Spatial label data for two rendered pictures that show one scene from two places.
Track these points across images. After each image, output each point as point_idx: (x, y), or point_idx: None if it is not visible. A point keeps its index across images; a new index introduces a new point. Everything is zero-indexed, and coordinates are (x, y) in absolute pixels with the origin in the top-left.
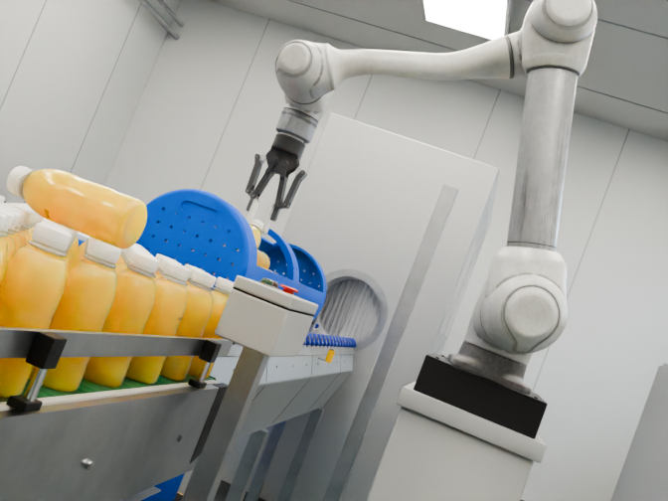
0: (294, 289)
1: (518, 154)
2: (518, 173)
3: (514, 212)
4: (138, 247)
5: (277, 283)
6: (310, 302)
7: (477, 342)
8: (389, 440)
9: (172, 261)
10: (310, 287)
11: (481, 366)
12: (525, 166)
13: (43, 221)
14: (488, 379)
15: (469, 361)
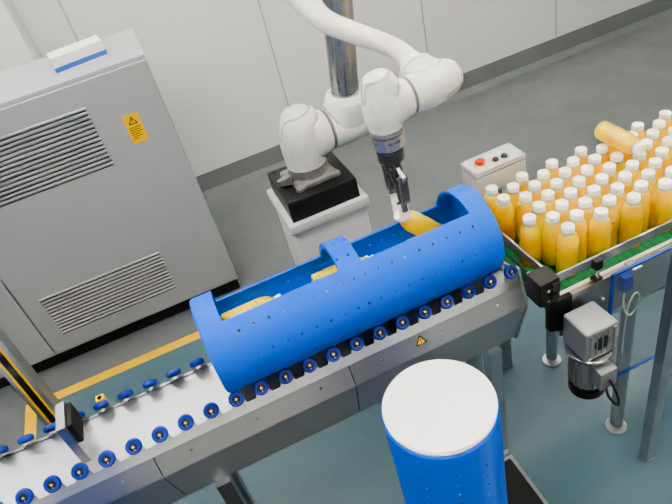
0: (480, 158)
1: (348, 46)
2: (352, 55)
3: (354, 76)
4: (545, 194)
5: (494, 156)
6: (476, 156)
7: (325, 159)
8: (369, 221)
9: (543, 173)
10: (273, 275)
11: (330, 165)
12: (355, 49)
13: (495, 397)
14: (336, 164)
15: (332, 168)
